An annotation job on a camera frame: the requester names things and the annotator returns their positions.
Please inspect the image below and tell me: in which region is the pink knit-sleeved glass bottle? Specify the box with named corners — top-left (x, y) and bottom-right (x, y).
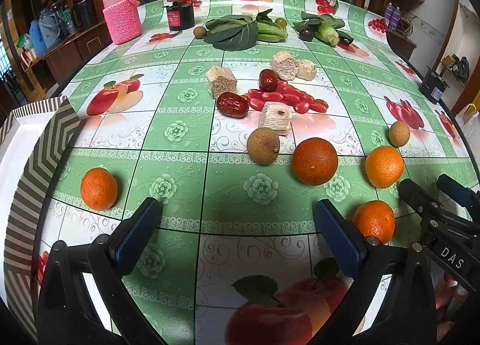
top-left (100, 0), bottom-right (143, 45)

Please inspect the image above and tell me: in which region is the orange mandarin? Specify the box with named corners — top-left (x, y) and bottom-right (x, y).
top-left (352, 200), bottom-right (396, 245)
top-left (292, 137), bottom-right (339, 186)
top-left (80, 167), bottom-right (119, 211)
top-left (365, 145), bottom-right (405, 189)

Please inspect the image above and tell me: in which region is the red date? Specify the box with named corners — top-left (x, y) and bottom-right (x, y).
top-left (216, 92), bottom-right (250, 119)
top-left (259, 69), bottom-right (278, 92)

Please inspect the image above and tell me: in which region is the blue thermos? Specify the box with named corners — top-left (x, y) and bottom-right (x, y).
top-left (29, 19), bottom-right (47, 57)

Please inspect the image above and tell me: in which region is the black electronic device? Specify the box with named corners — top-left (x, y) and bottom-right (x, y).
top-left (419, 67), bottom-right (449, 105)

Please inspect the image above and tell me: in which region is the black jar red label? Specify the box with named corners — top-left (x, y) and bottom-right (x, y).
top-left (165, 0), bottom-right (196, 31)

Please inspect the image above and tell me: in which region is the person's right hand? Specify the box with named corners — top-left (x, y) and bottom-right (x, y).
top-left (433, 274), bottom-right (469, 334)

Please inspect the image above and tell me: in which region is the grey thermos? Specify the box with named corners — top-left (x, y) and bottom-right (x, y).
top-left (38, 8), bottom-right (64, 49)

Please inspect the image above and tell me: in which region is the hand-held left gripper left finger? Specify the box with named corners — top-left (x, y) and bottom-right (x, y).
top-left (37, 197), bottom-right (167, 345)

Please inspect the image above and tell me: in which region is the large brown longan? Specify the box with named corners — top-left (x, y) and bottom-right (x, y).
top-left (247, 127), bottom-right (281, 166)

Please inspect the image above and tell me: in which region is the white plastic bag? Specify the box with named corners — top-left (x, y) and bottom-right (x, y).
top-left (454, 103), bottom-right (480, 136)

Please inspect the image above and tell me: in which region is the corn with leaves and olive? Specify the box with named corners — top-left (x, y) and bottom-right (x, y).
top-left (292, 11), bottom-right (346, 47)

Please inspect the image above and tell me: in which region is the green leafy bok choy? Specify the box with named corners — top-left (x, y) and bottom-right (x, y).
top-left (202, 8), bottom-right (289, 51)

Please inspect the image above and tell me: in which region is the purple spray can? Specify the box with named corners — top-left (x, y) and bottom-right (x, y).
top-left (384, 3), bottom-right (401, 31)

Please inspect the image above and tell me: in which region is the striped-rim white cardboard box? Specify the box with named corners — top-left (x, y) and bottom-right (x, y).
top-left (0, 95), bottom-right (87, 342)

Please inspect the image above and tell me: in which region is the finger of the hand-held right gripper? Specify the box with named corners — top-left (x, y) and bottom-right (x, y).
top-left (437, 173), bottom-right (480, 233)
top-left (398, 178), bottom-right (466, 244)

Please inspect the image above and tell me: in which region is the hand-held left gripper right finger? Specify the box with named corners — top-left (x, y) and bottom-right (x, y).
top-left (313, 199), bottom-right (437, 345)

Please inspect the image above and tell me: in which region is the wooden cabinet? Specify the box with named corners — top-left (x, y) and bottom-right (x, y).
top-left (15, 19), bottom-right (113, 94)

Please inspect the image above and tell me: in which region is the green plastic bag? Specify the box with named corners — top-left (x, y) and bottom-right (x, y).
top-left (17, 33), bottom-right (36, 57)

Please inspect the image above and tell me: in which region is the black thermos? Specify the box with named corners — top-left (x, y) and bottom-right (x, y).
top-left (73, 0), bottom-right (96, 29)

